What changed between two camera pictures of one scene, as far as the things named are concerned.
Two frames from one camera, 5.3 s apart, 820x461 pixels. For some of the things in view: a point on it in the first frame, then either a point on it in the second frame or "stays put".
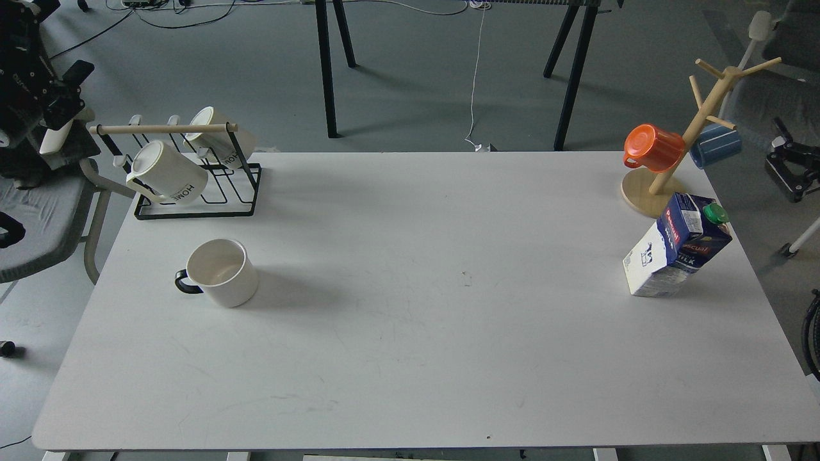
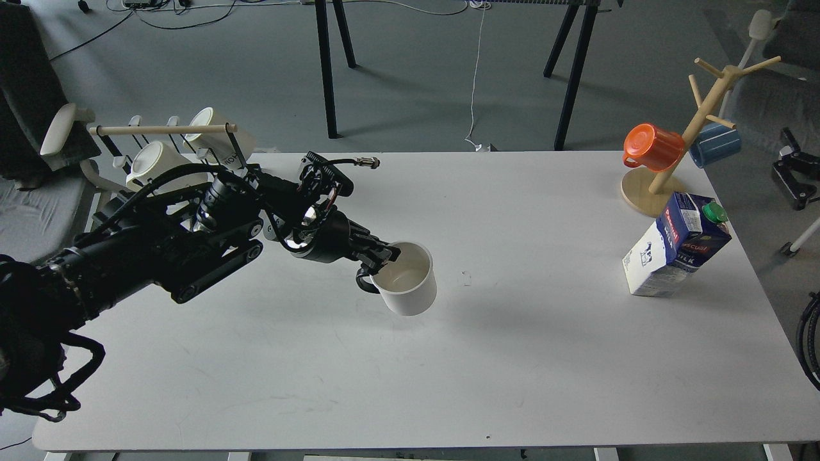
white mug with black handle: (223, 269) → (409, 283)
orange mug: (656, 149) stays put
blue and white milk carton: (689, 229) stays put
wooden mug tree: (649, 194) stays put
